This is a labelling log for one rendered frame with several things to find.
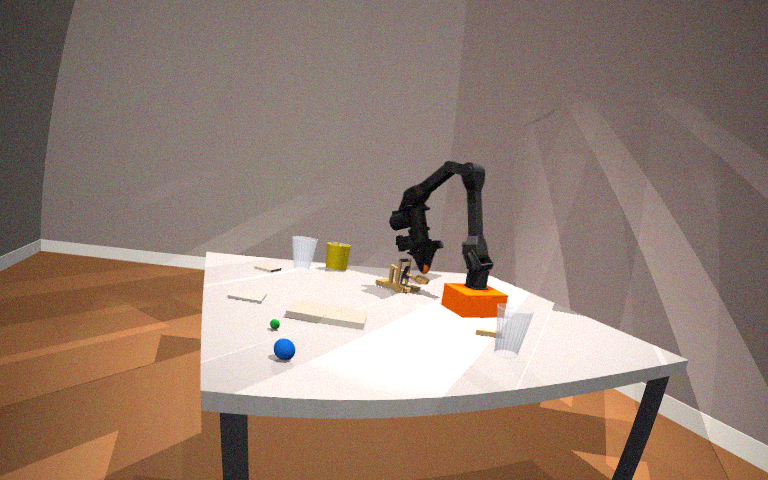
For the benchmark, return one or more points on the blue ball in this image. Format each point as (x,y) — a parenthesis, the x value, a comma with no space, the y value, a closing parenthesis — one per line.
(284,349)

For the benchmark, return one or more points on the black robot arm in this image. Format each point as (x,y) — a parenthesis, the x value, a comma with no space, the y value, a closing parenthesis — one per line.
(474,249)

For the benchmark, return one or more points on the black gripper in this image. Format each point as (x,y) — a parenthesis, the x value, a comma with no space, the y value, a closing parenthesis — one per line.
(422,249)

